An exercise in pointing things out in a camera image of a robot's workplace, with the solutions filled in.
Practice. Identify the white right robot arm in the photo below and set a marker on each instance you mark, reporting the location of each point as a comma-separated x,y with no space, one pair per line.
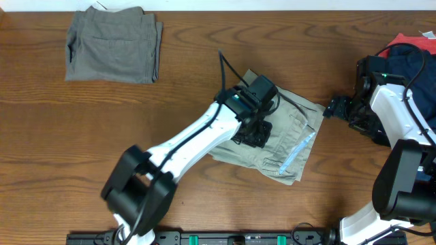
403,195

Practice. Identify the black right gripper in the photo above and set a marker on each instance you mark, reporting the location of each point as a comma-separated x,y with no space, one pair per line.
336,107

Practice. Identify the folded grey trousers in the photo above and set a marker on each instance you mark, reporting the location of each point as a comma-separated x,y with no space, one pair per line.
120,46

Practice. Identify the red garment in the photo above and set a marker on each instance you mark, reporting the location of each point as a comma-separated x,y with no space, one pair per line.
425,44

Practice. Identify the navy blue garment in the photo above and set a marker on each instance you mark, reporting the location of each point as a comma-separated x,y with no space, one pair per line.
423,88

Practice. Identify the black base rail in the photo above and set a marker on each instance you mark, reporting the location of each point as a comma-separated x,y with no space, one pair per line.
177,238

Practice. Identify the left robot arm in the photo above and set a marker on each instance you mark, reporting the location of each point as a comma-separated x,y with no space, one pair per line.
142,184

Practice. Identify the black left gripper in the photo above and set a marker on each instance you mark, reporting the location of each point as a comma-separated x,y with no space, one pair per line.
261,141

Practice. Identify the khaki beige shorts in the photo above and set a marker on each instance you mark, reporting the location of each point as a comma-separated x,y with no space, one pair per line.
295,125

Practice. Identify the white garment label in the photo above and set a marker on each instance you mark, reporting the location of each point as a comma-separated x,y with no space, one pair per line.
429,35

